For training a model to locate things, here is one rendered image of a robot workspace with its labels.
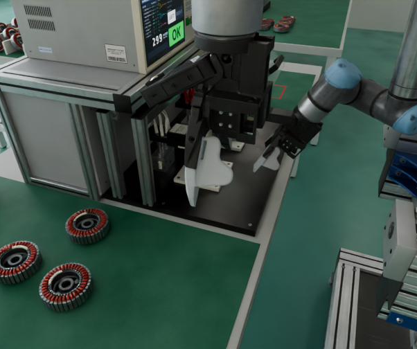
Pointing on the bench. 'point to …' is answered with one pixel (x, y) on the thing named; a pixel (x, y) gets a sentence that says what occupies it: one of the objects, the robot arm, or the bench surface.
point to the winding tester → (91, 32)
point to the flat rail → (157, 110)
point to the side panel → (48, 143)
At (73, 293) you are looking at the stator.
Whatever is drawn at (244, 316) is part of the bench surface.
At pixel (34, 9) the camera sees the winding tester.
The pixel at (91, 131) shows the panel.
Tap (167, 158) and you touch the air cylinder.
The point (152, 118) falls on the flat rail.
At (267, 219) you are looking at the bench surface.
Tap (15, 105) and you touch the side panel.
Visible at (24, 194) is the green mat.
